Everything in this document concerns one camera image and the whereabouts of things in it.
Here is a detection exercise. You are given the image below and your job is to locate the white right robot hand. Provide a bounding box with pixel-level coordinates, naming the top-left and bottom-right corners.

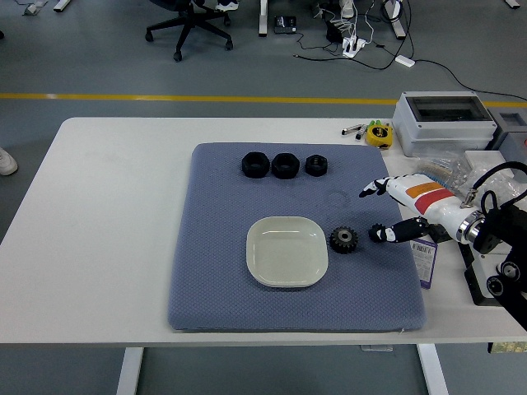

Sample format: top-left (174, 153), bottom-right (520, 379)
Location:
top-left (358, 174), bottom-right (470, 244)

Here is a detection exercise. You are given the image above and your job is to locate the large black gear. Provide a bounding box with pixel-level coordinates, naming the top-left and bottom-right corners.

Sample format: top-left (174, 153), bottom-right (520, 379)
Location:
top-left (329, 226), bottom-right (359, 254)

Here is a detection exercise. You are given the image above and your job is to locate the grey control box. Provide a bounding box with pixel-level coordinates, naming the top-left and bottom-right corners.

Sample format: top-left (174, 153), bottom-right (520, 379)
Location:
top-left (492, 110), bottom-right (527, 184)

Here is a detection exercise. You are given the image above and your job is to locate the small black hex nut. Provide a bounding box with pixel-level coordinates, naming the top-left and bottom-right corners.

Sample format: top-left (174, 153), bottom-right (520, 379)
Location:
top-left (305, 154), bottom-right (329, 177)

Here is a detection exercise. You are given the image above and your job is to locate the large black hex nut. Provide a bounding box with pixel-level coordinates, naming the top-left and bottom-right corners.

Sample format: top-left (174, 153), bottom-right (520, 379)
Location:
top-left (271, 152), bottom-right (301, 180)
top-left (240, 151), bottom-right (271, 179)

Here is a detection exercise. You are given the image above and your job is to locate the bag of blue resistors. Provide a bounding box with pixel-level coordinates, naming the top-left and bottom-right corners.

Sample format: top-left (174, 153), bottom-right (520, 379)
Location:
top-left (411, 151), bottom-right (470, 194)

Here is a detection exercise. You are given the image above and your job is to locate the purple label card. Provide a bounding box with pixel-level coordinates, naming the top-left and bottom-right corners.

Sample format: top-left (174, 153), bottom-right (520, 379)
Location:
top-left (410, 237), bottom-right (438, 290)

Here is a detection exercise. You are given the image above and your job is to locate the clear plastic parts bag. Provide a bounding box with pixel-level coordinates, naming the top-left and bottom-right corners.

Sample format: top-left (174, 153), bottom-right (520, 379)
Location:
top-left (456, 162), bottom-right (527, 207)

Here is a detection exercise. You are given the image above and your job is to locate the yellow tape measure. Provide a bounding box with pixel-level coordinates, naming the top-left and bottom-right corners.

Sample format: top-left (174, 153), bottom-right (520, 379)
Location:
top-left (365, 124), bottom-right (394, 149)

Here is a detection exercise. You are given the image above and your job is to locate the white square plate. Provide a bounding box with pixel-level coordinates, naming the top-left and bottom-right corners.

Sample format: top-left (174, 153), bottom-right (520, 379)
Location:
top-left (245, 216), bottom-right (329, 288)

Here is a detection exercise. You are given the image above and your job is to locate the white power strip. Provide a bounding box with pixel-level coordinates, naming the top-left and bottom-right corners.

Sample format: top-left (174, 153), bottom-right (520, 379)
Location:
top-left (342, 36), bottom-right (369, 58)

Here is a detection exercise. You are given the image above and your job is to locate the green circuit board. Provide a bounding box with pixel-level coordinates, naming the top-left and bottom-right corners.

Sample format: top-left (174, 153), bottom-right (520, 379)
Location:
top-left (487, 340), bottom-right (527, 355)

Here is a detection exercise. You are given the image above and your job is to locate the white table leg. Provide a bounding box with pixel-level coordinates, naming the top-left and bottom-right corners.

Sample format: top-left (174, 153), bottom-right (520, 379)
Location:
top-left (415, 343), bottom-right (450, 395)
top-left (115, 347), bottom-right (145, 395)

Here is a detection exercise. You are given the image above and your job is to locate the black power brick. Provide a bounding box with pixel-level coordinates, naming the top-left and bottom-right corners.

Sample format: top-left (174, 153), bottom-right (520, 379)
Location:
top-left (324, 20), bottom-right (345, 42)

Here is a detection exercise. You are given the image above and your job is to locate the blue-grey padded mat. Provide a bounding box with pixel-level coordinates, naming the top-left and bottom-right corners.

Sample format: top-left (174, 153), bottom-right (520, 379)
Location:
top-left (166, 142), bottom-right (427, 333)

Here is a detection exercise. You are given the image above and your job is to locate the black device with screen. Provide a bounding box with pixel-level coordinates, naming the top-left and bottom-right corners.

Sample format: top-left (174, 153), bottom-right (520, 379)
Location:
top-left (273, 15), bottom-right (298, 35)

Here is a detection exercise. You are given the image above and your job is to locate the black office chair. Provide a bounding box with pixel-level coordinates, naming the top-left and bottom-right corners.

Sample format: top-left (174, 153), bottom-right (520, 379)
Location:
top-left (144, 0), bottom-right (235, 63)

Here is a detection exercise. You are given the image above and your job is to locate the person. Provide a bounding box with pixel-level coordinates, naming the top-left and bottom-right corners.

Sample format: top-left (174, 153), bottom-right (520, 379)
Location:
top-left (0, 146), bottom-right (20, 177)

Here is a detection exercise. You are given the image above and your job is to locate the grey electrical enclosure box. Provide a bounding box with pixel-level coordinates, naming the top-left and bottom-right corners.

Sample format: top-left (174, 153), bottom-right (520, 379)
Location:
top-left (391, 91), bottom-right (498, 158)

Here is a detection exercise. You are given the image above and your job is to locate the black metal bracket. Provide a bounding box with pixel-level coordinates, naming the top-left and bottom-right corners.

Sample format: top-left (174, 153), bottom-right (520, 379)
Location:
top-left (459, 242), bottom-right (508, 308)

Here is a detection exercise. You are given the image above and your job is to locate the long black floor cable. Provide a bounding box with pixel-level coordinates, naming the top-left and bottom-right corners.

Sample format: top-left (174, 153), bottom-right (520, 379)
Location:
top-left (413, 58), bottom-right (527, 102)

